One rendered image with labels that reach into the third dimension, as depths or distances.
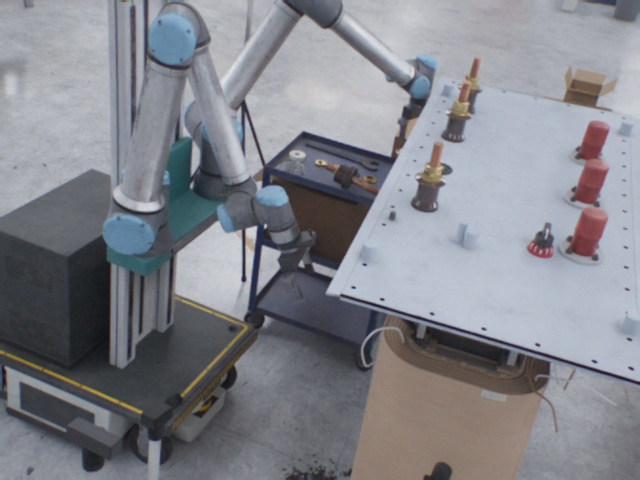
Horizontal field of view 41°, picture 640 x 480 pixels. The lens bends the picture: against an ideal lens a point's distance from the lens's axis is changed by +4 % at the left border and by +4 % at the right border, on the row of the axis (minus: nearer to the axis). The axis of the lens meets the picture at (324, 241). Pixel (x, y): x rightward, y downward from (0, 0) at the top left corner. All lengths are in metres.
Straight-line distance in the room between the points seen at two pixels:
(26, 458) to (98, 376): 0.41
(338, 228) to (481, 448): 1.47
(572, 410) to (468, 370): 1.77
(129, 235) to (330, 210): 1.29
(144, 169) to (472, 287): 0.98
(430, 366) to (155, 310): 1.46
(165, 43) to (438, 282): 0.94
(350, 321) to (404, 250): 1.78
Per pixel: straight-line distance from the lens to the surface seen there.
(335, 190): 3.47
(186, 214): 3.00
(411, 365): 2.33
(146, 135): 2.39
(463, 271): 2.22
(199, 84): 2.46
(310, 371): 3.87
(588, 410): 4.15
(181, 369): 3.34
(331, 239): 3.66
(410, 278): 2.14
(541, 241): 2.37
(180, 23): 2.25
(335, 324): 3.97
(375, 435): 2.56
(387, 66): 3.24
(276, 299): 4.06
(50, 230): 3.17
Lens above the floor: 2.54
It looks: 32 degrees down
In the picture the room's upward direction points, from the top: 9 degrees clockwise
